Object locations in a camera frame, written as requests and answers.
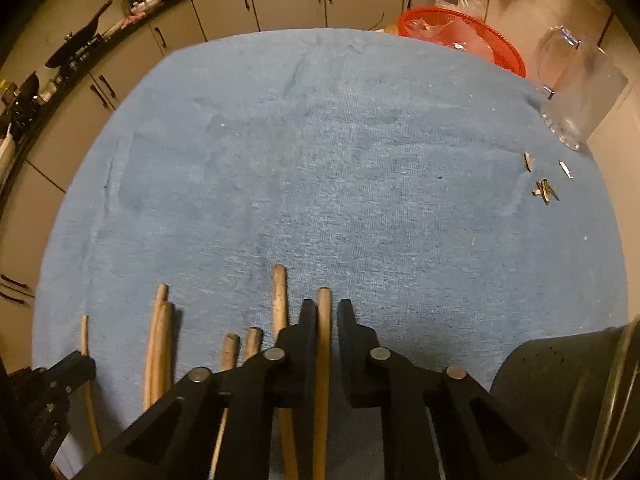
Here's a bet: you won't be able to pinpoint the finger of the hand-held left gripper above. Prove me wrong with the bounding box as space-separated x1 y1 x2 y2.
47 351 97 394

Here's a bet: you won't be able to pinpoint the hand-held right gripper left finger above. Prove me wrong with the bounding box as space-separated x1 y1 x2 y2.
75 299 319 480

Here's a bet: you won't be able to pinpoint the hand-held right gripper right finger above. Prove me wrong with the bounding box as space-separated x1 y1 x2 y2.
337 299 581 480

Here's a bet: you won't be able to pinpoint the wooden chopstick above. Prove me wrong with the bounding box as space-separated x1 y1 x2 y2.
209 333 240 478
271 265 300 480
80 315 103 454
312 287 333 480
148 302 175 406
142 283 170 412
243 327 264 360

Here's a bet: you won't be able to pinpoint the blue towel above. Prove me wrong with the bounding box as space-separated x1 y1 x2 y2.
31 29 629 480

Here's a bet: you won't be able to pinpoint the small metal scraps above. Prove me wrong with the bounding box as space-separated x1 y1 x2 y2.
531 179 561 205

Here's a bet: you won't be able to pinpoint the clear plastic bags in basket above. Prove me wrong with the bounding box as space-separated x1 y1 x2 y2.
407 12 501 63

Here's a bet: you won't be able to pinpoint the red plastic basket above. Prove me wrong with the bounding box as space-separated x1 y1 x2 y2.
397 6 527 79

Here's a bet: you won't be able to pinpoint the black wok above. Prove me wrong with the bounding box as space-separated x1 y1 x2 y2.
44 0 115 70

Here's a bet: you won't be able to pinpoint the white crumpled plastic bags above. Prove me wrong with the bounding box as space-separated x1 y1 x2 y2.
434 0 495 22

